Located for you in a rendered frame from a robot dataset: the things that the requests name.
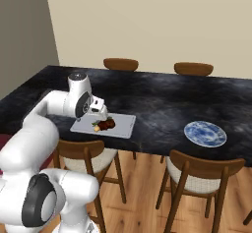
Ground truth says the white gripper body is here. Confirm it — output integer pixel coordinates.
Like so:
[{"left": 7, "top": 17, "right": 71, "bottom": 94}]
[{"left": 86, "top": 106, "right": 109, "bottom": 122}]

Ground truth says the wooden chair with cream seat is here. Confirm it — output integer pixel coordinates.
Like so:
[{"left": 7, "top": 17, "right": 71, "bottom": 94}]
[
  {"left": 155, "top": 148, "right": 247, "bottom": 233},
  {"left": 173, "top": 61, "right": 215, "bottom": 78},
  {"left": 102, "top": 57, "right": 140, "bottom": 73},
  {"left": 53, "top": 139, "right": 128, "bottom": 233}
]

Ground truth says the blue and white plate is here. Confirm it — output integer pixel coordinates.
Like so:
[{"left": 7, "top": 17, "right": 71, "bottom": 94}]
[{"left": 183, "top": 120, "right": 228, "bottom": 149}]

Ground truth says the dark brown steak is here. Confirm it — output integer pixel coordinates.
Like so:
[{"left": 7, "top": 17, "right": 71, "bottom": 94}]
[{"left": 99, "top": 118, "right": 116, "bottom": 132}]

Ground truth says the grey rectangular tray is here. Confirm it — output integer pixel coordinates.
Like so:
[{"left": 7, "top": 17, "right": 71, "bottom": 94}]
[{"left": 69, "top": 111, "right": 138, "bottom": 140}]

